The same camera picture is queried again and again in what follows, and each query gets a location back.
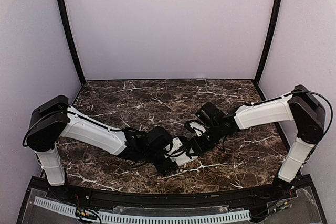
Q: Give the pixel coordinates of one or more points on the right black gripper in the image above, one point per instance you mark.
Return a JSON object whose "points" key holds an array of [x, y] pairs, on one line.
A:
{"points": [[198, 147]]}

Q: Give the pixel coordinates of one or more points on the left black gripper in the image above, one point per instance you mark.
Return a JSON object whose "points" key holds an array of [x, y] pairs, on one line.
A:
{"points": [[167, 167]]}

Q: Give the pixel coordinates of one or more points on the white remote control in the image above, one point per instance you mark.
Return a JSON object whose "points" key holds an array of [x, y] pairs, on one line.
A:
{"points": [[183, 159]]}

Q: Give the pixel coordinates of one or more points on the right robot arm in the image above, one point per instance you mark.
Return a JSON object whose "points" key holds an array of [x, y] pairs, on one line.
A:
{"points": [[300, 106]]}

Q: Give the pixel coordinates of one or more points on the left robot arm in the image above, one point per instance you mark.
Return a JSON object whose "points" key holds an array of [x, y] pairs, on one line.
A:
{"points": [[57, 118]]}

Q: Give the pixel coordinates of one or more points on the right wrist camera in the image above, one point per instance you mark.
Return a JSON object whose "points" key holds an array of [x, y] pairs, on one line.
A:
{"points": [[196, 127]]}

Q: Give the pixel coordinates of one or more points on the black front rail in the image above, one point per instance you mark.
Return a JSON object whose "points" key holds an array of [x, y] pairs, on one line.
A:
{"points": [[247, 198]]}

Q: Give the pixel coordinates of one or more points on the white slotted cable duct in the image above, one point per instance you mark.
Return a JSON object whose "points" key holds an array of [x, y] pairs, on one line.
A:
{"points": [[142, 216]]}

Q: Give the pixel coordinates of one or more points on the right black frame post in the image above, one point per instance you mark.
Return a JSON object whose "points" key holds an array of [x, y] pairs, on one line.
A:
{"points": [[268, 41]]}

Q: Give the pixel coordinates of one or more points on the black frame post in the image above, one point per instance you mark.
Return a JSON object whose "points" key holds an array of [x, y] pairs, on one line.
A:
{"points": [[268, 41], [70, 41]]}

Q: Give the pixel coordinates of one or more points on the left black frame post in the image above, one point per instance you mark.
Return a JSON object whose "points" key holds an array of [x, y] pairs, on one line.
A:
{"points": [[70, 41]]}

